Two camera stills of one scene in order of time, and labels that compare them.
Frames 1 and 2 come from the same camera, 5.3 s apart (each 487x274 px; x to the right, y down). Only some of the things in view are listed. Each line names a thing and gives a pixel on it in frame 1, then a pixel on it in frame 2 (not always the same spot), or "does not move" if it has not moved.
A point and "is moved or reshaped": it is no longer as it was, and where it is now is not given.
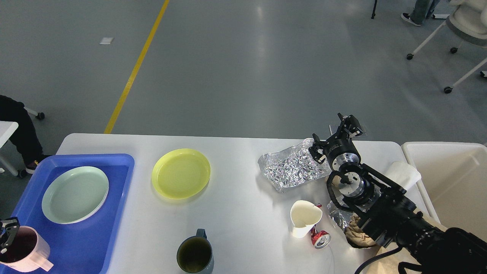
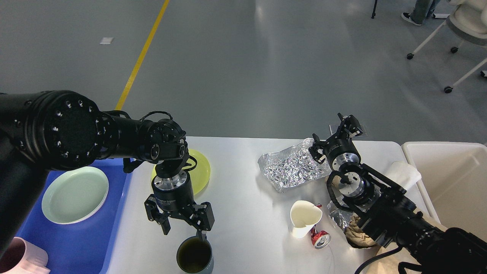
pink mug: x=28 y=251 is moved or reshaped
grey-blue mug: x=194 y=254 does not move
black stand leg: x=373 y=13 does not move
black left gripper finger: x=12 y=225 -> x=175 y=195
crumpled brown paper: x=355 y=234 does not move
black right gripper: x=340 y=149 does not move
